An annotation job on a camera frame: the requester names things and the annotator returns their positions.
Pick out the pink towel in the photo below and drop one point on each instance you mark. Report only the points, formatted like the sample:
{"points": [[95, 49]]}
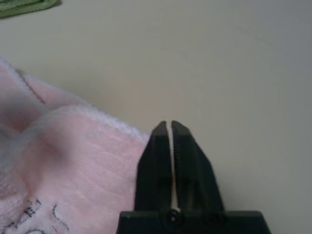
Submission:
{"points": [[73, 158]]}

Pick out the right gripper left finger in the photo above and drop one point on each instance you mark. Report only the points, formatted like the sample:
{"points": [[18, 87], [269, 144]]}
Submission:
{"points": [[153, 175]]}

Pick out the green folded towel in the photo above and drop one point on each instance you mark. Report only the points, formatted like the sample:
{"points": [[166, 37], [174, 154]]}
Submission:
{"points": [[24, 7]]}

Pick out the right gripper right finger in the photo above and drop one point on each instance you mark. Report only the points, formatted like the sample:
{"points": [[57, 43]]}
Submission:
{"points": [[195, 180]]}

